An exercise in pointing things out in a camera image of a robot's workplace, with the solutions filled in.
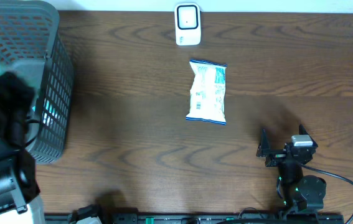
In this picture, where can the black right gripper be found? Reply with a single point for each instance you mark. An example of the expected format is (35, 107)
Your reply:
(264, 148)

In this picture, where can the cream blue snack bag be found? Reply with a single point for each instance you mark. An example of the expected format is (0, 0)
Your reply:
(207, 93)

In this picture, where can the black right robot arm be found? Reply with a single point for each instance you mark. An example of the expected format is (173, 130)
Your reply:
(302, 194)

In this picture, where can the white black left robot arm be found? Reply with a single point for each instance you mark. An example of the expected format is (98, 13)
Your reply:
(20, 200)

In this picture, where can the grey plastic mesh basket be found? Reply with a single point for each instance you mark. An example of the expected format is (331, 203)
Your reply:
(30, 46)

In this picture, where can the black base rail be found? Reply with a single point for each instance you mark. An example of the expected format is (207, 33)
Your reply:
(145, 218)

